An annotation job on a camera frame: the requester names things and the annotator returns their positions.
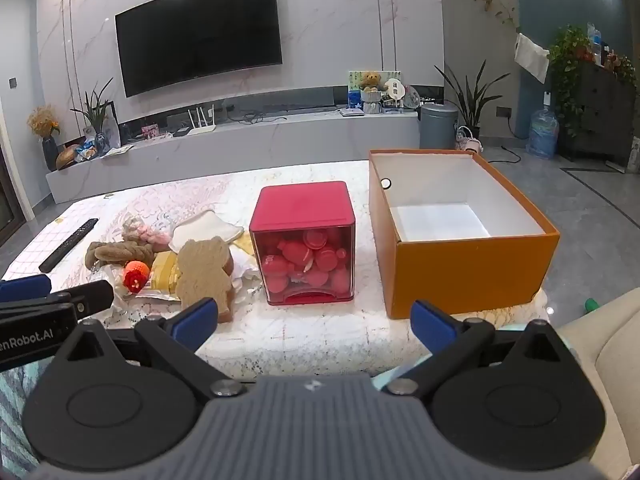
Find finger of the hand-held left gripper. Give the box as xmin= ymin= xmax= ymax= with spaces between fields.
xmin=0 ymin=276 xmax=53 ymax=306
xmin=49 ymin=280 xmax=115 ymax=321

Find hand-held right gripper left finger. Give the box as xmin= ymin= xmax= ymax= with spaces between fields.
xmin=50 ymin=297 xmax=246 ymax=398

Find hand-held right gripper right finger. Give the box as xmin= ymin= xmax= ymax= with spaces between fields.
xmin=385 ymin=300 xmax=576 ymax=397

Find brown twisted plush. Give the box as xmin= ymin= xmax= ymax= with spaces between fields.
xmin=85 ymin=240 xmax=153 ymax=276

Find orange cardboard box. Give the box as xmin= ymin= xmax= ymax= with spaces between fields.
xmin=368 ymin=149 xmax=561 ymax=320

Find pink and white knitted toy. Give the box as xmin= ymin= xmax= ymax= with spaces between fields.
xmin=121 ymin=212 xmax=173 ymax=253

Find white toast plush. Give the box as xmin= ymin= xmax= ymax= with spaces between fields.
xmin=169 ymin=210 xmax=245 ymax=253

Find yellow soft packet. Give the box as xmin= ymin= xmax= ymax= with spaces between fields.
xmin=147 ymin=251 xmax=183 ymax=293

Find orange knitted strawberry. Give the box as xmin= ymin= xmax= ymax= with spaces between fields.
xmin=123 ymin=260 xmax=151 ymax=293

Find brown bear-shaped toast plush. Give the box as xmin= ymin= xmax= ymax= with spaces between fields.
xmin=176 ymin=236 xmax=236 ymax=322

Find black remote control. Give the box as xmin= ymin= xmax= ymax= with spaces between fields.
xmin=39 ymin=218 xmax=100 ymax=274

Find teal patterned cloth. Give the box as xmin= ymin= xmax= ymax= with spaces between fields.
xmin=0 ymin=355 xmax=56 ymax=468

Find printed tablecloth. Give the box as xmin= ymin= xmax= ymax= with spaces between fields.
xmin=0 ymin=160 xmax=551 ymax=376

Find dried flowers in dark vase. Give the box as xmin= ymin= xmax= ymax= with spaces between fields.
xmin=27 ymin=105 xmax=62 ymax=172

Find brown round ornament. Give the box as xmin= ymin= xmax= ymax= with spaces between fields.
xmin=55 ymin=144 xmax=81 ymax=171

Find red cube container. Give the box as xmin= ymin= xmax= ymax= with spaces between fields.
xmin=249 ymin=181 xmax=357 ymax=307

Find pink space heater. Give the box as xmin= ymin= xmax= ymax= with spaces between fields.
xmin=455 ymin=126 xmax=485 ymax=153

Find grey marble television console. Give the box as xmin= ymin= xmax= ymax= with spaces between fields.
xmin=45 ymin=110 xmax=421 ymax=205

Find green plant in glass vase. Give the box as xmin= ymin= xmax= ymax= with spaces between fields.
xmin=70 ymin=77 xmax=115 ymax=156

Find beige sofa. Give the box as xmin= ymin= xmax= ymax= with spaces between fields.
xmin=555 ymin=287 xmax=640 ymax=480

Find white router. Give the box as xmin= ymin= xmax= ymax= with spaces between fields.
xmin=187 ymin=105 xmax=217 ymax=136

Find grey trash bin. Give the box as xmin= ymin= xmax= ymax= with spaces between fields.
xmin=419 ymin=102 xmax=459 ymax=150

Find blue water jug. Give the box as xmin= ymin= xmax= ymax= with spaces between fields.
xmin=527 ymin=108 xmax=560 ymax=160

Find tall leafy potted plant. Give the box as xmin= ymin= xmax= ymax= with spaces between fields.
xmin=434 ymin=60 xmax=508 ymax=141

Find teddy bear bouquet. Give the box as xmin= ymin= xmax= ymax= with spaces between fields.
xmin=357 ymin=71 xmax=385 ymax=117

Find green landscape picture board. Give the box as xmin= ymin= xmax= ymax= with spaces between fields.
xmin=348 ymin=70 xmax=401 ymax=108

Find dark grey cabinet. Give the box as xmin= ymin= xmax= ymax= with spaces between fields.
xmin=560 ymin=62 xmax=638 ymax=161

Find white hanging cloth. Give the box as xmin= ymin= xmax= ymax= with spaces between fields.
xmin=514 ymin=32 xmax=551 ymax=85

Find black flat television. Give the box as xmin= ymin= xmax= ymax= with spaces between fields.
xmin=115 ymin=0 xmax=283 ymax=98

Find trailing ivy plant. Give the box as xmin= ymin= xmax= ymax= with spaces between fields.
xmin=547 ymin=24 xmax=593 ymax=136

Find group of small bottles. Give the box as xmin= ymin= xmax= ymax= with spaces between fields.
xmin=587 ymin=22 xmax=617 ymax=66

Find black picture frame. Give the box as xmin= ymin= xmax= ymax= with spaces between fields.
xmin=102 ymin=101 xmax=121 ymax=148

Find black cable bundle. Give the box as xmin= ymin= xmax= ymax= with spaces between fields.
xmin=225 ymin=109 xmax=287 ymax=124

